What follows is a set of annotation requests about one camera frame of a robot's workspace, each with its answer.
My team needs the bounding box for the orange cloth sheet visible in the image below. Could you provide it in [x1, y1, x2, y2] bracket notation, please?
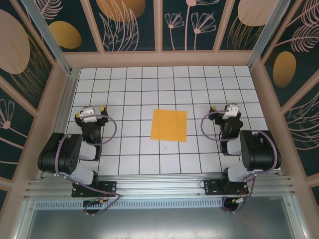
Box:
[150, 109, 188, 143]

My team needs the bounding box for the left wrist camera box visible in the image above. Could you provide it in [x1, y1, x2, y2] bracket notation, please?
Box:
[82, 106, 97, 123]

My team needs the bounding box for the aluminium side rail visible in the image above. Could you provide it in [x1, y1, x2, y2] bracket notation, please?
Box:
[38, 69, 81, 180]

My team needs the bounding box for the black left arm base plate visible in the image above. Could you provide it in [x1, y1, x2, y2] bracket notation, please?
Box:
[71, 181, 118, 198]

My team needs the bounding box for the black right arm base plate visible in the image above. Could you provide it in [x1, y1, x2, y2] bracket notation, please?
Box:
[203, 179, 249, 196]

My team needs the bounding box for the aluminium frame post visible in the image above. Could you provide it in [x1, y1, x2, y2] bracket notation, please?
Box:
[246, 0, 292, 73]
[21, 0, 73, 75]

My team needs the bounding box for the aluminium mounting rail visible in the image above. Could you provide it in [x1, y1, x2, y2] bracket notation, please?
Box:
[23, 173, 296, 200]

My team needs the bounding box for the slotted grey cable duct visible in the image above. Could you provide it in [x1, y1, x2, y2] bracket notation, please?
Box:
[34, 200, 287, 210]

